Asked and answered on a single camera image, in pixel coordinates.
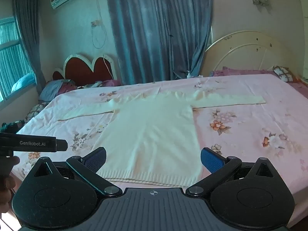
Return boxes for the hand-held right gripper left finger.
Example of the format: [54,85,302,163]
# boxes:
[31,147,123,197]

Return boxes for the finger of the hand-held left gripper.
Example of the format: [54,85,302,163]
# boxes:
[56,139,68,152]

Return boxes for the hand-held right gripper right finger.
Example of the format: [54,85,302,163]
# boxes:
[186,147,276,197]

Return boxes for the white knit sweater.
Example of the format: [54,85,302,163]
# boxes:
[58,90,266,188]

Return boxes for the person's left hand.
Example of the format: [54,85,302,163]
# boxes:
[0,156,21,213]

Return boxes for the dark patterned cloth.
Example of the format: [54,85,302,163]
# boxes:
[0,121,26,136]

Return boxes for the checked quilt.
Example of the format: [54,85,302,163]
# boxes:
[25,101,49,123]

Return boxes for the blue and pink pillows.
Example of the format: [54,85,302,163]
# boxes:
[39,80,73,101]

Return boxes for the red scalloped headboard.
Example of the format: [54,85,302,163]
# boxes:
[52,53,118,87]

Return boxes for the purple crumpled cloth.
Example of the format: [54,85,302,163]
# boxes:
[101,79,122,87]

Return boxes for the pink floral bedsheet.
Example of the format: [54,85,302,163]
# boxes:
[11,73,308,224]

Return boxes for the window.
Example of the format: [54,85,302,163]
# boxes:
[0,17,36,103]

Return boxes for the purple pillow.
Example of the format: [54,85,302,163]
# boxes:
[209,67,281,77]

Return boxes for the checked patterned pillow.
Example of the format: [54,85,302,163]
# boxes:
[273,66,301,83]

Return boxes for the cream round headboard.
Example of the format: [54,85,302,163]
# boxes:
[201,30,300,77]

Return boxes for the grey window curtain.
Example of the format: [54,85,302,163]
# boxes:
[12,0,46,89]

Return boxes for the blue-grey wide curtain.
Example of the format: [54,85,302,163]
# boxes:
[105,0,213,86]

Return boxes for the white cord on headboard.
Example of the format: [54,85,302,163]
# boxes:
[102,55,115,80]

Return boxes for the white looped hanging cable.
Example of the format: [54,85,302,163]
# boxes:
[91,0,108,50]

